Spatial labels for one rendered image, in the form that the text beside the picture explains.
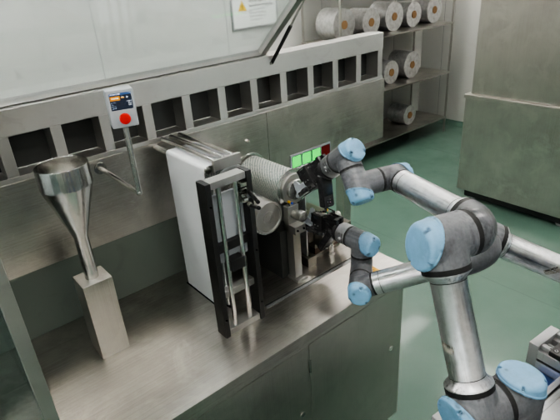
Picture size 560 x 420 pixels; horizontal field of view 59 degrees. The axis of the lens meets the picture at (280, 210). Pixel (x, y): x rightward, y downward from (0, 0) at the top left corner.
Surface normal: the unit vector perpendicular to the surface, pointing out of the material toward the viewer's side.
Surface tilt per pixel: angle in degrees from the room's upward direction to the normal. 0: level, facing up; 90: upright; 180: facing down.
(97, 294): 90
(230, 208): 90
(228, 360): 0
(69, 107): 90
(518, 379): 7
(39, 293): 90
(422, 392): 0
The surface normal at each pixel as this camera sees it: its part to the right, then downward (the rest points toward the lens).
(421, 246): -0.94, 0.09
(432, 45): -0.76, 0.33
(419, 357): -0.07, -0.89
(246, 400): 0.65, 0.30
